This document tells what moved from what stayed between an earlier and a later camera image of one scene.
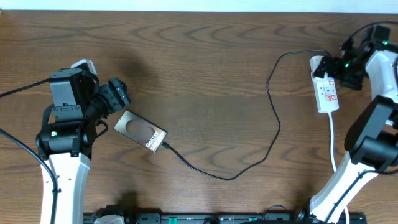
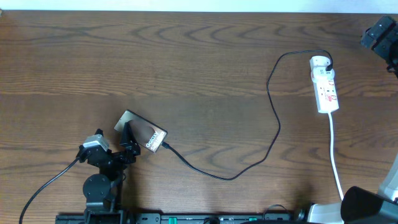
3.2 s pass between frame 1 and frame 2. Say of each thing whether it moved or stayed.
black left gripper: moved
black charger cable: stayed
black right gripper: moved
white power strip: stayed
